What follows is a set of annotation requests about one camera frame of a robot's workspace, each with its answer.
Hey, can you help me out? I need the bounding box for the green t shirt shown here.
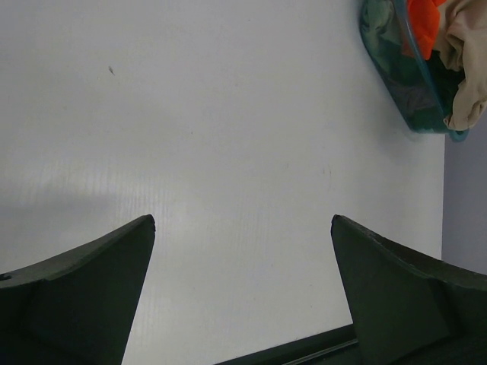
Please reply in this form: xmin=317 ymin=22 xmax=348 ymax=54
xmin=426 ymin=51 xmax=465 ymax=116

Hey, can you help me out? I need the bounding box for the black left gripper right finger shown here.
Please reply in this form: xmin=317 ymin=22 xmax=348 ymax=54
xmin=330 ymin=215 xmax=486 ymax=364

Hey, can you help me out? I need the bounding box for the beige t shirt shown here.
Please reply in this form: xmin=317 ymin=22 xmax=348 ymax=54
xmin=434 ymin=0 xmax=486 ymax=131

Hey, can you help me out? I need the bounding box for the orange t shirt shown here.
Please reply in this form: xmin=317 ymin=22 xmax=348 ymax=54
xmin=406 ymin=0 xmax=445 ymax=60

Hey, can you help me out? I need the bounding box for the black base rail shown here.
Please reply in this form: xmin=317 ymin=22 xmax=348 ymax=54
xmin=221 ymin=325 xmax=362 ymax=365

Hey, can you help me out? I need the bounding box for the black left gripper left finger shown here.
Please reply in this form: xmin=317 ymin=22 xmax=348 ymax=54
xmin=1 ymin=214 xmax=155 ymax=364

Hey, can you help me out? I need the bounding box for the teal plastic laundry basket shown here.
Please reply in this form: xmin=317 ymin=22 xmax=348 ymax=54
xmin=359 ymin=1 xmax=469 ymax=142

